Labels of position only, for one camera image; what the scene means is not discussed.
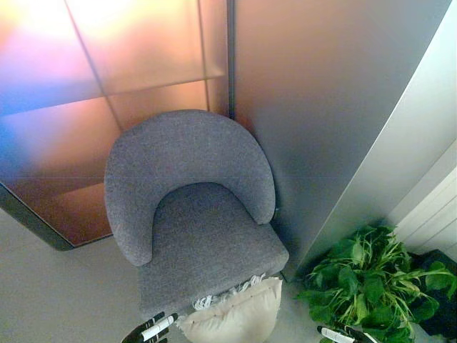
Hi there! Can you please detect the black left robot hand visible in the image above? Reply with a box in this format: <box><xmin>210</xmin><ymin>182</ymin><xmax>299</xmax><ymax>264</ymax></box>
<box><xmin>121</xmin><ymin>312</ymin><xmax>179</xmax><ymax>343</ymax></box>

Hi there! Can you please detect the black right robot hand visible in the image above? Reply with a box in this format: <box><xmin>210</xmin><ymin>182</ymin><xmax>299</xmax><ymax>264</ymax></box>
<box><xmin>317</xmin><ymin>324</ymin><xmax>376</xmax><ymax>343</ymax></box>

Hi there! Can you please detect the white fringed pillow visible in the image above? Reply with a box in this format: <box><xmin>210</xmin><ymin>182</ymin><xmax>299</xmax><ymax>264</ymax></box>
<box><xmin>174</xmin><ymin>273</ymin><xmax>283</xmax><ymax>343</ymax></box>

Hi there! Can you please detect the green leafy plant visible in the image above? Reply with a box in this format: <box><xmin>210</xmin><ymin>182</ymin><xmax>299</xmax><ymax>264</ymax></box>
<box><xmin>295</xmin><ymin>224</ymin><xmax>457</xmax><ymax>343</ymax></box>

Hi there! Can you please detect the black plant pot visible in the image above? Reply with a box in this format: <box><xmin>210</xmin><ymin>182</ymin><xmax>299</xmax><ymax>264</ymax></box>
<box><xmin>406</xmin><ymin>249</ymin><xmax>457</xmax><ymax>343</ymax></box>

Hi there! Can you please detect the grey fabric armchair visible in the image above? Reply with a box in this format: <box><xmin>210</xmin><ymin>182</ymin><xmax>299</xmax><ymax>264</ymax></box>
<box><xmin>104</xmin><ymin>109</ymin><xmax>290</xmax><ymax>322</ymax></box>

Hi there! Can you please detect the dark metal partition frame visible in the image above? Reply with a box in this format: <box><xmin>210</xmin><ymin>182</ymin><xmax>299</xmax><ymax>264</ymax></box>
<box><xmin>0</xmin><ymin>0</ymin><xmax>238</xmax><ymax>252</ymax></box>

